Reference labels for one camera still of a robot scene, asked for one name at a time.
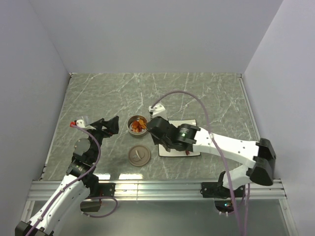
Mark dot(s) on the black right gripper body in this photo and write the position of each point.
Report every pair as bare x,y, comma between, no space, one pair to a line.
168,142

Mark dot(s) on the beige round container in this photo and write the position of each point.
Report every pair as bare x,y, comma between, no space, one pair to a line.
134,134

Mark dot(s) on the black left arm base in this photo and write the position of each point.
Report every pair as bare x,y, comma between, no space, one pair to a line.
96,199

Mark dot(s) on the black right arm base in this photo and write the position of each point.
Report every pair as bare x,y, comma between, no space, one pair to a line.
215,189

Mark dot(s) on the aluminium table edge rail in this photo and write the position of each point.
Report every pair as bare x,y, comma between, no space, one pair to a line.
180,189

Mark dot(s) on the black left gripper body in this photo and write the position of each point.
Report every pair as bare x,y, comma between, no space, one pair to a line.
99,134

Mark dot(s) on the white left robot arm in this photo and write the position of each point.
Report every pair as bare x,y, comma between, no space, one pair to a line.
79,183

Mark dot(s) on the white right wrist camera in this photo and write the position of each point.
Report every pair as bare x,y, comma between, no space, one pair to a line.
157,110

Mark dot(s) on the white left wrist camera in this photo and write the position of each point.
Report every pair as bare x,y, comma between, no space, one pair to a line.
82,122

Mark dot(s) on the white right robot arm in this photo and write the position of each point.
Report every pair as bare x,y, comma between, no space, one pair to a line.
257,159

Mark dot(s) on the beige round lid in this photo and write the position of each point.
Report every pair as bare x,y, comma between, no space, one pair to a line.
139,155

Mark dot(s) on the orange chicken drumstick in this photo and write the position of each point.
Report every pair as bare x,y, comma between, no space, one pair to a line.
138,126

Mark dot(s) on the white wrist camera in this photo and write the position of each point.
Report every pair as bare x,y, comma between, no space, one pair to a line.
157,110
82,122

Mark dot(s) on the white rectangular plate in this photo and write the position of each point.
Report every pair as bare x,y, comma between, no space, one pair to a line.
174,153

